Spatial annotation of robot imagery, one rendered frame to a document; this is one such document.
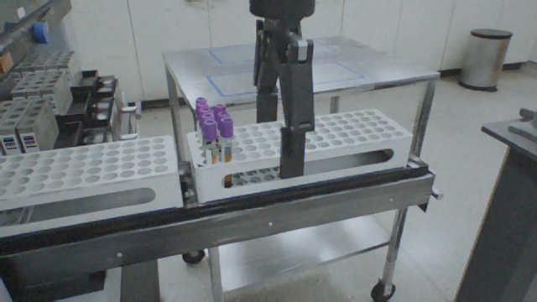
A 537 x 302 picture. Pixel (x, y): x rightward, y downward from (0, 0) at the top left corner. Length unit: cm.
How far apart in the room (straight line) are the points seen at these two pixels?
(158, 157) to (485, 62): 329
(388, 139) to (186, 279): 112
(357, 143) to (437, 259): 122
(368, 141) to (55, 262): 40
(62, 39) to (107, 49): 181
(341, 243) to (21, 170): 93
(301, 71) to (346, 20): 273
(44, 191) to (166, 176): 12
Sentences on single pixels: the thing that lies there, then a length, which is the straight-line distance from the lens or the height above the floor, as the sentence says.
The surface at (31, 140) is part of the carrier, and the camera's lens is 60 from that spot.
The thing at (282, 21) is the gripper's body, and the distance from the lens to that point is 42.
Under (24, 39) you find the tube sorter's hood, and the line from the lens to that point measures 60.
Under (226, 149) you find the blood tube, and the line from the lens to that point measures 44.
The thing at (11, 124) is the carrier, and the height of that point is 88.
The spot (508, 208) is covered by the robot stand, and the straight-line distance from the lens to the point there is 111.
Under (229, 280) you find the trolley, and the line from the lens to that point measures 110.
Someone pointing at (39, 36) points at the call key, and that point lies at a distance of 64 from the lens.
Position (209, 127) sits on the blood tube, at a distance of 42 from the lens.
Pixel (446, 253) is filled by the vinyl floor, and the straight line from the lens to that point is 172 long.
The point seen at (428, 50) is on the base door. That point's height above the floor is 27.
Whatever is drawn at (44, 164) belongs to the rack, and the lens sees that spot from 53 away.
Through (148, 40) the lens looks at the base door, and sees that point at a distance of 278.
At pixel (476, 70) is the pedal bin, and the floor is 16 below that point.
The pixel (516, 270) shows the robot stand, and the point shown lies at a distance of 116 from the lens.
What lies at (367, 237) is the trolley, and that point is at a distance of 125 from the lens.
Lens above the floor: 109
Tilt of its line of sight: 29 degrees down
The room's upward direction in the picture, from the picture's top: straight up
